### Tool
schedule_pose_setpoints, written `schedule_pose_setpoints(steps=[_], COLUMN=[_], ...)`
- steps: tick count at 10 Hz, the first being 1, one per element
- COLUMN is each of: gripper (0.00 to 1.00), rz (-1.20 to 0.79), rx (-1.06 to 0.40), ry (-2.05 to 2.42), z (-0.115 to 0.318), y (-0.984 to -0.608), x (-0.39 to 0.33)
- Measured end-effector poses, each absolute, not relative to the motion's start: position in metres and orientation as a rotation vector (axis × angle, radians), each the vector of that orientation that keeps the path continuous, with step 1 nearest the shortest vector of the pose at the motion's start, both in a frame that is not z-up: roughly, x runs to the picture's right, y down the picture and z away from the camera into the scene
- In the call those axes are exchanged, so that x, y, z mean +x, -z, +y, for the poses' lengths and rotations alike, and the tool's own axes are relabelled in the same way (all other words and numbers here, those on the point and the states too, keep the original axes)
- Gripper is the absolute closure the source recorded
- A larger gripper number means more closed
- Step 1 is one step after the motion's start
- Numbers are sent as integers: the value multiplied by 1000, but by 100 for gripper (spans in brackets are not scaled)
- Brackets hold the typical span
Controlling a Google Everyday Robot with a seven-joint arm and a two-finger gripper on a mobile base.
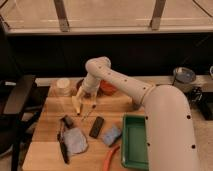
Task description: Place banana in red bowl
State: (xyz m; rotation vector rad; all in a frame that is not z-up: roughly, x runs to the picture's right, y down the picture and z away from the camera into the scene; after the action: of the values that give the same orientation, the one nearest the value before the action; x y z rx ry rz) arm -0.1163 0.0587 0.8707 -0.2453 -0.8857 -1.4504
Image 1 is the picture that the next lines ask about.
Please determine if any orange red bowl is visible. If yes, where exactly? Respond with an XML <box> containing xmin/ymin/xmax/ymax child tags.
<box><xmin>100</xmin><ymin>80</ymin><xmax>117</xmax><ymax>96</ymax></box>

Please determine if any blue sponge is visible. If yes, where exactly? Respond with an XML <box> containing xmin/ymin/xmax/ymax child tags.
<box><xmin>101</xmin><ymin>125</ymin><xmax>122</xmax><ymax>146</ymax></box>

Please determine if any orange carrot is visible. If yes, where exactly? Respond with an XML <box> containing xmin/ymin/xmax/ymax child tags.
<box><xmin>102</xmin><ymin>145</ymin><xmax>120</xmax><ymax>171</ymax></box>

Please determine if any green plastic tray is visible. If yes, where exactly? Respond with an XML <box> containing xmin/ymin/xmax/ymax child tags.
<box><xmin>121</xmin><ymin>115</ymin><xmax>149</xmax><ymax>171</ymax></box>

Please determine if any grey blue cloth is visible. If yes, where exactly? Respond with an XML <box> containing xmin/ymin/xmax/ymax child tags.
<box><xmin>63</xmin><ymin>127</ymin><xmax>88</xmax><ymax>156</ymax></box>

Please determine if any black rectangular block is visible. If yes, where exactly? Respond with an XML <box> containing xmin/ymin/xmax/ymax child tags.
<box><xmin>89</xmin><ymin>116</ymin><xmax>104</xmax><ymax>138</ymax></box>

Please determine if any small metal spoon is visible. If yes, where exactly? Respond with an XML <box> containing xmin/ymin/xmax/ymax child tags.
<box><xmin>82</xmin><ymin>106</ymin><xmax>96</xmax><ymax>121</ymax></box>

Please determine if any pale banana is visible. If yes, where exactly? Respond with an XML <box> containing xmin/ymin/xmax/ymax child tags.
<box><xmin>72</xmin><ymin>96</ymin><xmax>82</xmax><ymax>115</ymax></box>

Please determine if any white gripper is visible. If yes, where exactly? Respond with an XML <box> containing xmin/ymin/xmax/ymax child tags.
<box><xmin>76</xmin><ymin>85</ymin><xmax>98</xmax><ymax>108</ymax></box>

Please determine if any dark red bowl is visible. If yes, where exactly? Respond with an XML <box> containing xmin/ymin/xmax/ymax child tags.
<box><xmin>76</xmin><ymin>79</ymin><xmax>103</xmax><ymax>98</ymax></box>

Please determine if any grey tape roll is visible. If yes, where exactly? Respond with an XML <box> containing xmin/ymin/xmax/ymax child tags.
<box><xmin>172</xmin><ymin>67</ymin><xmax>196</xmax><ymax>92</ymax></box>

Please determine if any black handled knife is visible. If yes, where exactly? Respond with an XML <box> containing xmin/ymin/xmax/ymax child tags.
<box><xmin>57</xmin><ymin>121</ymin><xmax>70</xmax><ymax>164</ymax></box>

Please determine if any black chair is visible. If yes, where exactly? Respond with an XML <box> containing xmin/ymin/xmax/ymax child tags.
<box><xmin>0</xmin><ymin>23</ymin><xmax>36</xmax><ymax>171</ymax></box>

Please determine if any black equipment base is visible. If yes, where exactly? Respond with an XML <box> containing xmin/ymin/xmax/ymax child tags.
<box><xmin>189</xmin><ymin>87</ymin><xmax>213</xmax><ymax>120</ymax></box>

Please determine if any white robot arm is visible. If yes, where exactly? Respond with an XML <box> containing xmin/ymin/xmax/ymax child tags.
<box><xmin>77</xmin><ymin>57</ymin><xmax>200</xmax><ymax>171</ymax></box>

